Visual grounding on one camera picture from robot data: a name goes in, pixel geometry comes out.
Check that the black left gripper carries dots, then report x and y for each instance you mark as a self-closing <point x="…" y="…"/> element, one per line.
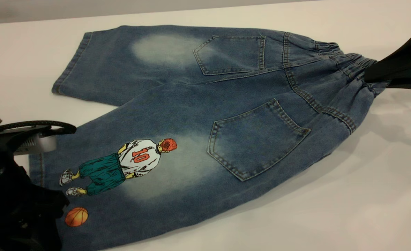
<point x="10" y="209"/>

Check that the blue denim shorts basketball print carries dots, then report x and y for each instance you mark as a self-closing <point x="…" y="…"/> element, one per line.
<point x="198" y="115"/>

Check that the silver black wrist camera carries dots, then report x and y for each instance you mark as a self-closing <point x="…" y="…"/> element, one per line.
<point x="34" y="144"/>

